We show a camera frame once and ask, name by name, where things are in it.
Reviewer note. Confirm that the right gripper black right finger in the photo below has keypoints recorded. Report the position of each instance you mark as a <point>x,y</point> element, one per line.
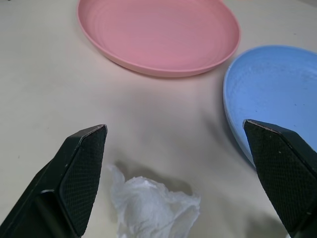
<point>284,173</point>

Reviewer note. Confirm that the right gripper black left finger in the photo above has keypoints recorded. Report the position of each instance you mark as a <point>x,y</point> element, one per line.
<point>74,178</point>

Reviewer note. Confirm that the white tissue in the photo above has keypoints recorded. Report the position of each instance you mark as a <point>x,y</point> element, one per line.
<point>148,205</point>

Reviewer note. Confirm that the blue round plate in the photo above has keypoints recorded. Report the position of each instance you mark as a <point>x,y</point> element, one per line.
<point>272,86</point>

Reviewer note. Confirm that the pink round plate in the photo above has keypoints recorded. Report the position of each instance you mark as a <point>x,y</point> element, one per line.
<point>158,37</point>

